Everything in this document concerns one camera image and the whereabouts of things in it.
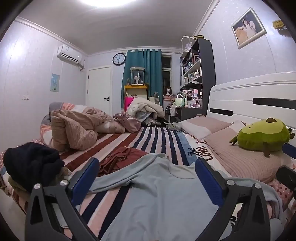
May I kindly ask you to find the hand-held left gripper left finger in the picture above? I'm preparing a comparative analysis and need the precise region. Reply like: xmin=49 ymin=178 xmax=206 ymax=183
xmin=24 ymin=158 xmax=100 ymax=241

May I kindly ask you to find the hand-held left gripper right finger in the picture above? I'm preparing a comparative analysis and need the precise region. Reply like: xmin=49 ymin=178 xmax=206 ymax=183
xmin=195 ymin=158 xmax=271 ymax=241

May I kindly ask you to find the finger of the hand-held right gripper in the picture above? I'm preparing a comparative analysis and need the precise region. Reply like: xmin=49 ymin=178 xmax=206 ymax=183
xmin=276 ymin=165 xmax=296 ymax=193
xmin=282 ymin=142 xmax=296 ymax=161

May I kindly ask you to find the light blue shirt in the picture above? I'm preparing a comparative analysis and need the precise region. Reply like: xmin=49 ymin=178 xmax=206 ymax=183
xmin=87 ymin=153 xmax=284 ymax=241

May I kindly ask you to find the green avocado plush toy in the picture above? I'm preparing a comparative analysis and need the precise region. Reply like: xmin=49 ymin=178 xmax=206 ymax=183
xmin=230 ymin=118 xmax=293 ymax=158

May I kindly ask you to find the large pink pillow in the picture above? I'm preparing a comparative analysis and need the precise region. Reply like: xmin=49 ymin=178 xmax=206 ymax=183
xmin=203 ymin=126 xmax=292 ymax=184

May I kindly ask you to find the maroon garment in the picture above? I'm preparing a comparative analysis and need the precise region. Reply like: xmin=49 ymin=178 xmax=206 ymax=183
xmin=99 ymin=147 xmax=149 ymax=175

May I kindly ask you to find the crumpled pink duvet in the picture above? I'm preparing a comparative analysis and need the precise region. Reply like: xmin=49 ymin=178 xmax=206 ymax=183
xmin=50 ymin=108 xmax=125 ymax=151

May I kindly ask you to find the dark navy garment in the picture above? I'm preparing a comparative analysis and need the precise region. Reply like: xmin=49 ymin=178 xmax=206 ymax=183
xmin=3 ymin=142 xmax=65 ymax=193

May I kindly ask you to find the small pink pillow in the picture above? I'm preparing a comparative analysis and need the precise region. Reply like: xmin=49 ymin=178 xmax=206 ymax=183
xmin=179 ymin=116 xmax=233 ymax=141

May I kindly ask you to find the pink handbag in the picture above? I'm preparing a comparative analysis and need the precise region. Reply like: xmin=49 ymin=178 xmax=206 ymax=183
xmin=113 ymin=111 xmax=142 ymax=133

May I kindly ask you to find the patterned peach quilt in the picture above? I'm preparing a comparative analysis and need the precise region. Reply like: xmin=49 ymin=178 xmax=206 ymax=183
xmin=39 ymin=102 xmax=88 ymax=149

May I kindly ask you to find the striped blanket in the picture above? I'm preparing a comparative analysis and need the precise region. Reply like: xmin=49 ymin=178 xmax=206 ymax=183
xmin=0 ymin=126 xmax=232 ymax=241

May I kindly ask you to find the white bed headboard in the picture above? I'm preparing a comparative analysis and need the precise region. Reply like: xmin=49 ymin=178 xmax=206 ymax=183
xmin=206 ymin=72 xmax=296 ymax=139

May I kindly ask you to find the magenta bag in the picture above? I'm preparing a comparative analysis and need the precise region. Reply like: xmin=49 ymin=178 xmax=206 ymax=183
xmin=124 ymin=97 xmax=137 ymax=112

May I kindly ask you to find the mint green bag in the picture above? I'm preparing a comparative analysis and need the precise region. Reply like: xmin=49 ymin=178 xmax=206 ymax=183
xmin=174 ymin=94 xmax=185 ymax=107

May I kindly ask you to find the white door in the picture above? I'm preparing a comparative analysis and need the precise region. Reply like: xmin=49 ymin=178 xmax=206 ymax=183
xmin=87 ymin=67 xmax=112 ymax=115

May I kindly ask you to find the cream comforter pile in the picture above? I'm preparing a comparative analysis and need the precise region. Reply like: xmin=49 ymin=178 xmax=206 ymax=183
xmin=127 ymin=97 xmax=165 ymax=121

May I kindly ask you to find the yellow cabinet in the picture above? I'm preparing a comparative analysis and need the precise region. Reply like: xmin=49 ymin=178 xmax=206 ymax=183
xmin=124 ymin=85 xmax=148 ymax=112

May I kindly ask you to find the window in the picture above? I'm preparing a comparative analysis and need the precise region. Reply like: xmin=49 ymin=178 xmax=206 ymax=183
xmin=161 ymin=55 xmax=173 ymax=102

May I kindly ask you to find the glass display case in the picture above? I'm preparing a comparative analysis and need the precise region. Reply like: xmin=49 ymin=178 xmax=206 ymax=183
xmin=129 ymin=67 xmax=147 ymax=86

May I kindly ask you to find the white air conditioner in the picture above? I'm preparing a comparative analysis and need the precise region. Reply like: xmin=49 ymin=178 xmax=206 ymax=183
xmin=57 ymin=44 xmax=85 ymax=65

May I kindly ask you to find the teal curtain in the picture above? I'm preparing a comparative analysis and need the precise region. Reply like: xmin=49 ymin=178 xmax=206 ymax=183
xmin=121 ymin=49 xmax=163 ymax=109

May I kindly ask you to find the ceiling light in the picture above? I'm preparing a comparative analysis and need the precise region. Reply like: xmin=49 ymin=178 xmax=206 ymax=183
xmin=79 ymin=0 xmax=144 ymax=8

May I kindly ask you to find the small blue wall poster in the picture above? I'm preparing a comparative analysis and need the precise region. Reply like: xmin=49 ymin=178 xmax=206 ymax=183
xmin=50 ymin=74 xmax=60 ymax=92

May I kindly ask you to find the round black wall clock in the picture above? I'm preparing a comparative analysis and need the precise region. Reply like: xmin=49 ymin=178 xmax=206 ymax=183
xmin=112 ymin=53 xmax=126 ymax=66

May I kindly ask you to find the framed wall picture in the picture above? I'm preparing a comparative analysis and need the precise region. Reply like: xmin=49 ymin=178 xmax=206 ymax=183
xmin=231 ymin=7 xmax=267 ymax=49

